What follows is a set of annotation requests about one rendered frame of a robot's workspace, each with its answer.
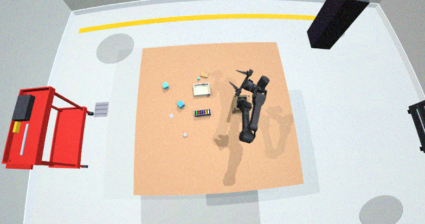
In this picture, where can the teal cube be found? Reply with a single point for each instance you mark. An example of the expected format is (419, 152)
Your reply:
(165, 85)

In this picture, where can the light blue cube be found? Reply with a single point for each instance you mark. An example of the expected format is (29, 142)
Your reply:
(180, 104)

